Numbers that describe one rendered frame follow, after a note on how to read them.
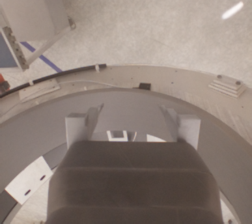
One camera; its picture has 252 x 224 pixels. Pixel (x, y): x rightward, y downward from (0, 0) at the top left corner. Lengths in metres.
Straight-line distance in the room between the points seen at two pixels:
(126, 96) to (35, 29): 0.76
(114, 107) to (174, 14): 0.83
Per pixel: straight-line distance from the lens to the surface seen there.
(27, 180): 0.92
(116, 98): 0.69
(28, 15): 1.23
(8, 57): 0.93
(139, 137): 1.00
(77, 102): 0.71
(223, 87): 0.75
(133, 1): 1.32
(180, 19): 1.35
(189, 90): 0.74
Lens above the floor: 1.30
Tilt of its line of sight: 51 degrees down
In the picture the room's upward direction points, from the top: 168 degrees counter-clockwise
